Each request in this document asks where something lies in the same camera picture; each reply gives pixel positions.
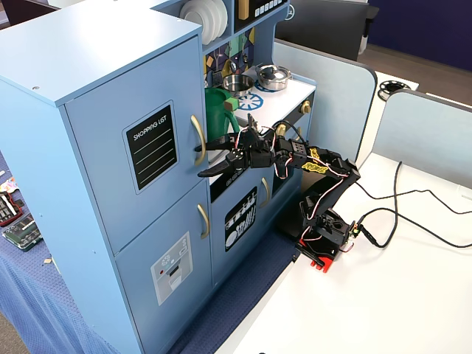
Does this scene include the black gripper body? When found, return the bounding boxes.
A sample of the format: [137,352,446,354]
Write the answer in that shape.
[226,128,278,170]

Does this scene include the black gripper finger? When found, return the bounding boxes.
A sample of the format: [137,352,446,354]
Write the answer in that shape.
[197,150,246,179]
[194,133,240,153]

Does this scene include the open steel toy pot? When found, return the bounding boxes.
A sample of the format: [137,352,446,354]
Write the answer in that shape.
[222,73,255,94]

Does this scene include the blue door with dishwasher sticker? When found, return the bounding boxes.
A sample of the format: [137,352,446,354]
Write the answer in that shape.
[209,173,274,287]

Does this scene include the blue door with shopping list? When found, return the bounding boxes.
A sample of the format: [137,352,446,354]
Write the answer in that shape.
[63,35,211,256]

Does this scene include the black microwave door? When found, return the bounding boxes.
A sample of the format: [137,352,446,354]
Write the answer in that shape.
[235,0,289,33]

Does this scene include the blue door with dispenser sticker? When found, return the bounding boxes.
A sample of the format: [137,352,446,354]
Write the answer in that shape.
[113,179,214,353]

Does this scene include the light blue toy kitchen cabinet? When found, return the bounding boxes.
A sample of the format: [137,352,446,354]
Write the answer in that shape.
[0,0,318,354]

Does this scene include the green toy pitcher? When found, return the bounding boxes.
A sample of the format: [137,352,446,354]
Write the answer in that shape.
[204,87,240,138]

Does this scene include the steel pot lid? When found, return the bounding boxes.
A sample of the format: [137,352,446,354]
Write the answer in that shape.
[257,64,289,83]

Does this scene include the light blue desk divider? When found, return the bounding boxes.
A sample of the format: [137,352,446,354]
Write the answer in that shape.
[370,89,472,185]
[272,38,379,167]

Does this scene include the white toy plate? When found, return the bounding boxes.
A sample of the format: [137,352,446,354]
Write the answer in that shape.
[201,0,223,41]
[179,0,208,27]
[217,0,229,38]

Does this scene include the red table clamp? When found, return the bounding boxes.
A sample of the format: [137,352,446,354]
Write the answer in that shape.
[297,237,339,274]

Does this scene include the black panel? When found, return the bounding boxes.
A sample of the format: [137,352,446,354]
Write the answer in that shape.
[274,0,369,62]

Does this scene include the dark blue partition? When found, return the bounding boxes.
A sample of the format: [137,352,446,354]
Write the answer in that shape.
[364,0,472,72]

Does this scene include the clear green bit case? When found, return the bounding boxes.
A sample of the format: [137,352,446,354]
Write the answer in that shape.
[2,216,44,253]

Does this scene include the red black bit case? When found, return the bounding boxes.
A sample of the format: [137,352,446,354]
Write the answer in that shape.
[0,191,24,226]

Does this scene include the dark brown desk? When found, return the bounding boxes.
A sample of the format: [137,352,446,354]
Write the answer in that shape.
[0,0,60,31]

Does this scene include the black cable spool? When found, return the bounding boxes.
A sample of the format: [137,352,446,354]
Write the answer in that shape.
[378,78,406,100]

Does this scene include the black cable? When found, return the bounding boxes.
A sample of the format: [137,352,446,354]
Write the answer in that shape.
[353,161,403,249]
[353,180,472,215]
[357,207,472,249]

